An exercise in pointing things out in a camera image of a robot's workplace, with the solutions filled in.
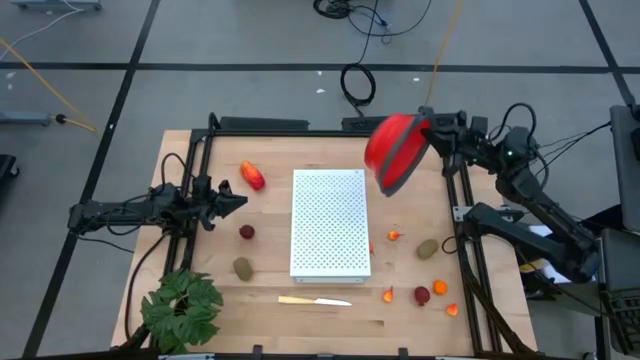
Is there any black vented box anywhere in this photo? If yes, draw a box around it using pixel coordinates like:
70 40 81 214
341 114 387 133

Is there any green potted plant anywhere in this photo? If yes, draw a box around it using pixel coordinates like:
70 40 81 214
140 268 225 355

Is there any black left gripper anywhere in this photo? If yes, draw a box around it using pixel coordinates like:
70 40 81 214
187 174 249 232

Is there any black keyboard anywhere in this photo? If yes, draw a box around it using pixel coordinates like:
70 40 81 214
599 287 640 357

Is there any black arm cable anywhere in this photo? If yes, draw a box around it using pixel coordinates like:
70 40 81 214
123 230 171 346

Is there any white floor cable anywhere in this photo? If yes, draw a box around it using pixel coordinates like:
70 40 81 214
0 7 84 49

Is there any yellow floor cable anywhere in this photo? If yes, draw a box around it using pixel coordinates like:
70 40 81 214
0 37 97 134

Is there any black floor object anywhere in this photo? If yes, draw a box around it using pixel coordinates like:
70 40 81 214
0 153 20 182

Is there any brown kiwi fruit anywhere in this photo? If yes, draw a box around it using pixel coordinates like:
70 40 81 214
232 256 255 282
416 238 440 261

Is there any silver mounting bracket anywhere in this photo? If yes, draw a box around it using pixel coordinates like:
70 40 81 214
452 203 512 224

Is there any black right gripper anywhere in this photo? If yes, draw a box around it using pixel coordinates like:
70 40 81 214
423 110 489 177

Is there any yellow hanging cable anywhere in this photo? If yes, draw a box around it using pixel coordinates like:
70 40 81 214
418 0 465 115

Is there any black flat box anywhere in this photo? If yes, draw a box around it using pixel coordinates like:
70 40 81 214
218 116 310 132

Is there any coiled black floor cable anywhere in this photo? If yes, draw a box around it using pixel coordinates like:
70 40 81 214
340 62 377 117

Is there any white paper sheet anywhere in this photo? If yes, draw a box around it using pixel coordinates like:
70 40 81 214
528 223 569 284

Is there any grey stand foot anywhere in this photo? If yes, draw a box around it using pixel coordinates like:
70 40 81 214
9 0 103 12
0 110 51 126

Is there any red colander bowl grey rim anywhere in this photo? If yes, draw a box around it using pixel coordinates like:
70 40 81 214
363 112 432 198

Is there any knife with cream handle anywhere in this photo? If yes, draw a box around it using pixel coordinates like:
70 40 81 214
277 295 353 308

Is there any black floor cable bundle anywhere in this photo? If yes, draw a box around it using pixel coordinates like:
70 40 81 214
313 0 434 46

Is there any grey side desk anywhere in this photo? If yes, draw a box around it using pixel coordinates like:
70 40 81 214
609 104 640 234

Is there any white perforated metal shelf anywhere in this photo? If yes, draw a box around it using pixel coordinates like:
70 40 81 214
289 168 372 285

